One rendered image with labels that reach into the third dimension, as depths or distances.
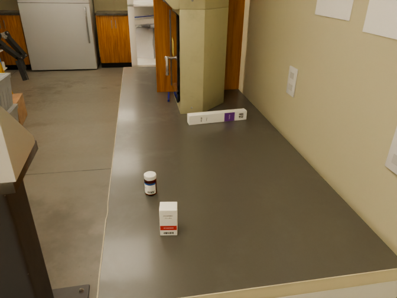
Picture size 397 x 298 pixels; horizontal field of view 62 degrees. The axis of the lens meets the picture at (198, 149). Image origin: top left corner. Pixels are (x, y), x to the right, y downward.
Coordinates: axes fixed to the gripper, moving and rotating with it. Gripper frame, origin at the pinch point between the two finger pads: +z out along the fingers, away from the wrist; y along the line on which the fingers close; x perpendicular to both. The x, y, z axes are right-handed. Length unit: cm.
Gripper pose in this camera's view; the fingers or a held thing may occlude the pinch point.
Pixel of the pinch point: (6, 81)
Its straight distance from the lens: 130.6
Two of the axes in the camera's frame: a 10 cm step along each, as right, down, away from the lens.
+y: 5.2, -3.9, 7.6
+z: 2.3, 9.2, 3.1
